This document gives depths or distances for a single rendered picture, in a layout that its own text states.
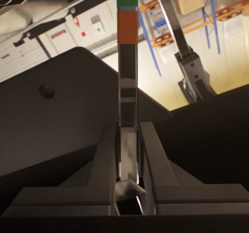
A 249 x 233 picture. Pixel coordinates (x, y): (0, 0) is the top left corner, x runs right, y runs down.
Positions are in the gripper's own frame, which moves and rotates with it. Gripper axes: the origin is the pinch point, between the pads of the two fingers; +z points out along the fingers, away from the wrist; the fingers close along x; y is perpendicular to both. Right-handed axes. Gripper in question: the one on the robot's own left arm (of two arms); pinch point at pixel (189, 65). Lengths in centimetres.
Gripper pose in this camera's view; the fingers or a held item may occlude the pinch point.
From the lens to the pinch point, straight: 29.4
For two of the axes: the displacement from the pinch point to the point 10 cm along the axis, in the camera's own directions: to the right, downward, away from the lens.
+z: -5.2, -5.5, -6.5
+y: -8.4, 4.6, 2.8
